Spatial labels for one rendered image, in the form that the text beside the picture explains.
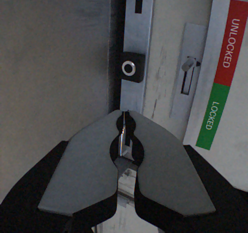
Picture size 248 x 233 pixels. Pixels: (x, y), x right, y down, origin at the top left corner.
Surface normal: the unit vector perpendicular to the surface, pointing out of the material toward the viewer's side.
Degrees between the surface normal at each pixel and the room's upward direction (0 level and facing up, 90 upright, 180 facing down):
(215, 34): 90
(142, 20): 90
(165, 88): 90
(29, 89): 0
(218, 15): 90
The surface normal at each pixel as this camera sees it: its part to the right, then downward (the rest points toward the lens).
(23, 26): 0.87, 0.28
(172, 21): -0.48, 0.39
